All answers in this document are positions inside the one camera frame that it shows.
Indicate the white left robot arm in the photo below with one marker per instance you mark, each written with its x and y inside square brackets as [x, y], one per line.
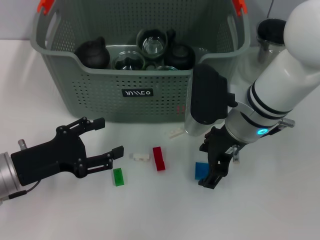
[6, 175]

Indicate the green plastic brick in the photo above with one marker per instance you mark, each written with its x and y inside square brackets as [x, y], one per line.
[118, 177]

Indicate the dark red long brick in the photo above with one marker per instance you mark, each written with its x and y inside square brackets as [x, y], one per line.
[158, 160]

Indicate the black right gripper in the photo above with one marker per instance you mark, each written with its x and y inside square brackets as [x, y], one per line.
[220, 150]

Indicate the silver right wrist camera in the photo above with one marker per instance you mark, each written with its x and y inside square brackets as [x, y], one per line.
[207, 100]

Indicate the white plastic brick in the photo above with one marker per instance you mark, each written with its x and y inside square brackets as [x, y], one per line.
[140, 157]
[176, 133]

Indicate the black clay teapot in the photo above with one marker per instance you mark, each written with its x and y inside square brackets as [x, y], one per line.
[92, 56]

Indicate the glass teapot with black lid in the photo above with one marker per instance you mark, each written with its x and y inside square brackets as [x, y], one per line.
[271, 32]

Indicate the blue square brick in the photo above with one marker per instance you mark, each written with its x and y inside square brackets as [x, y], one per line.
[201, 170]

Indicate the grey perforated storage bin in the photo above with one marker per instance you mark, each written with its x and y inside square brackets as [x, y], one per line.
[150, 107]

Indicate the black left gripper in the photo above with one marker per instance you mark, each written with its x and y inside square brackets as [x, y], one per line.
[50, 160]

